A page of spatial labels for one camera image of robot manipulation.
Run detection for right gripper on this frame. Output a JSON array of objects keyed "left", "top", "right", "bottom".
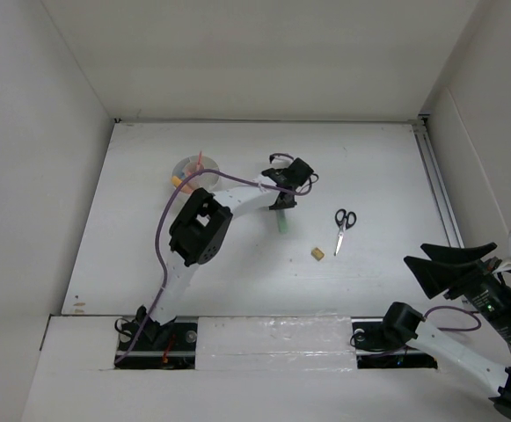
[{"left": 402, "top": 239, "right": 511, "bottom": 344}]

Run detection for green highlighter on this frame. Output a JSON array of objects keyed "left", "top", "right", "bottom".
[{"left": 276, "top": 209, "right": 288, "bottom": 234}]

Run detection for red and white pen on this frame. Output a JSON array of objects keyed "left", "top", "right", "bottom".
[{"left": 195, "top": 151, "right": 202, "bottom": 171}]

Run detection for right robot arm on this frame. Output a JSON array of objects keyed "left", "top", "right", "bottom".
[{"left": 380, "top": 243, "right": 511, "bottom": 420}]

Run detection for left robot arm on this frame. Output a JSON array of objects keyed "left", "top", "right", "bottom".
[{"left": 132, "top": 158, "right": 318, "bottom": 349}]

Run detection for small yellow eraser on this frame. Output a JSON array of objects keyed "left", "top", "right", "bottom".
[{"left": 311, "top": 248, "right": 325, "bottom": 261}]

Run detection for white round divided container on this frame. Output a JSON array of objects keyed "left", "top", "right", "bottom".
[{"left": 170, "top": 154, "right": 222, "bottom": 199}]

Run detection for white front panel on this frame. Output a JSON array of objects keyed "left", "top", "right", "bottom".
[{"left": 195, "top": 316, "right": 356, "bottom": 373}]

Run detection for black handled scissors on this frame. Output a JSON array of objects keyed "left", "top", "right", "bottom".
[{"left": 333, "top": 208, "right": 357, "bottom": 256}]

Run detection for aluminium rail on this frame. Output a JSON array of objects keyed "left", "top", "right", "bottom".
[{"left": 410, "top": 114, "right": 464, "bottom": 247}]

